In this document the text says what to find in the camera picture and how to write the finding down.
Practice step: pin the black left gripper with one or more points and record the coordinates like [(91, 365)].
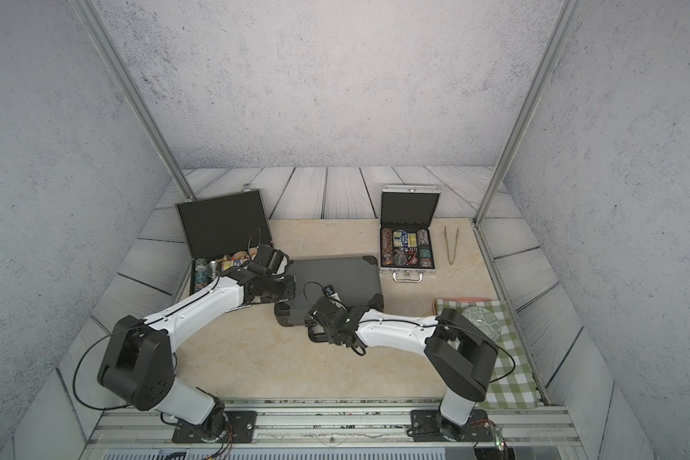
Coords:
[(290, 289)]

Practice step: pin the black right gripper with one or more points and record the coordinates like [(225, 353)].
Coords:
[(329, 335)]

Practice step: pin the black poker case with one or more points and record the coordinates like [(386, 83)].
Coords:
[(223, 226), (355, 280)]

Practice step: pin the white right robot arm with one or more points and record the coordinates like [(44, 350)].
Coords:
[(463, 356)]

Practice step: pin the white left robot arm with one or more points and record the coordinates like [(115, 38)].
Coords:
[(138, 365)]

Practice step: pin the small silver poker case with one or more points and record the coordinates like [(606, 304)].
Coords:
[(406, 250)]

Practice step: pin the wooden tongs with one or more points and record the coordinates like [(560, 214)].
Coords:
[(451, 241)]

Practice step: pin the green checkered cloth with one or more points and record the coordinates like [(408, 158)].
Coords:
[(515, 386)]

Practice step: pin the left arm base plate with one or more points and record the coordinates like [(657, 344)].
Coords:
[(230, 426)]

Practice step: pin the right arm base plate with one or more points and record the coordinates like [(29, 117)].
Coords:
[(430, 426)]

